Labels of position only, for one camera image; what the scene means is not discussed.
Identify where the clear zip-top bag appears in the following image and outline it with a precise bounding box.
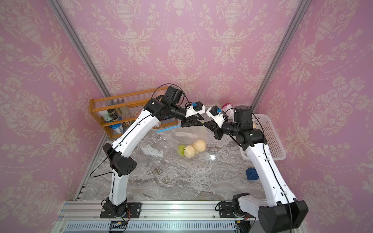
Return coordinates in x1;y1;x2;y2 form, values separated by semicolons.
131;138;176;163
155;125;207;156

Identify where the green pear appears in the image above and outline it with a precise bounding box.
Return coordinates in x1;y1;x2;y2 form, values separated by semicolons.
178;145;186;156

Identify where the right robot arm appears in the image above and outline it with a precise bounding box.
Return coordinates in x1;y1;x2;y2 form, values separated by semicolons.
204;105;309;233

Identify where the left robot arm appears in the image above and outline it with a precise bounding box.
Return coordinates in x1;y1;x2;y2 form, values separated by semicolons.
100;85;206;220

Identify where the pink lid yogurt cup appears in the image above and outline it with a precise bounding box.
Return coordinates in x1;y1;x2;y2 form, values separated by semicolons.
221;103;234;115

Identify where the white plastic basket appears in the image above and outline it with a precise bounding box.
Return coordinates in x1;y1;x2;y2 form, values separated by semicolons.
252;114;287;161

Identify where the blue cube block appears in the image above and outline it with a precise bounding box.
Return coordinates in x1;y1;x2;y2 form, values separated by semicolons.
246;168;259;181

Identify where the blue lid cup lower shelf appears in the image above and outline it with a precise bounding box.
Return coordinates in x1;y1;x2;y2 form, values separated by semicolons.
109;123;123;134

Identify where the wooden shelf rack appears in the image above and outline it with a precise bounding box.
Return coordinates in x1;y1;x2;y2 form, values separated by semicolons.
88;86;168;139

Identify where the dark spice jar on shelf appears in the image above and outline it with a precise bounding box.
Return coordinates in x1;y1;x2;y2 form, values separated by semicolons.
107;109;119;121

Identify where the white green bottle on shelf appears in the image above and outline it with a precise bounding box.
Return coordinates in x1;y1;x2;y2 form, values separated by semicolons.
99;110;112;122

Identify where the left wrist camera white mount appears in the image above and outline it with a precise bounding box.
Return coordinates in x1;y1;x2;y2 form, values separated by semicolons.
185;102;206;117

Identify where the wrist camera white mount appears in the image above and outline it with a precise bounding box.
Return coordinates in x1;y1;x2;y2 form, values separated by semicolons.
185;102;206;117
206;105;228;128

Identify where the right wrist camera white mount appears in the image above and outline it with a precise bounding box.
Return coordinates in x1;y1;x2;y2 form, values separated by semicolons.
206;105;228;128

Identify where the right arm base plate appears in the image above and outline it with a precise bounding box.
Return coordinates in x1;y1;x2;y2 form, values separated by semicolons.
215;201;254;220

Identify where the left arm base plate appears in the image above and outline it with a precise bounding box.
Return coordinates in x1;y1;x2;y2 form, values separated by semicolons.
100;203;142;219

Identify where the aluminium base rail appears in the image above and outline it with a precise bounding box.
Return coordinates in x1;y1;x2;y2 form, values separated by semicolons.
52;199;307;233

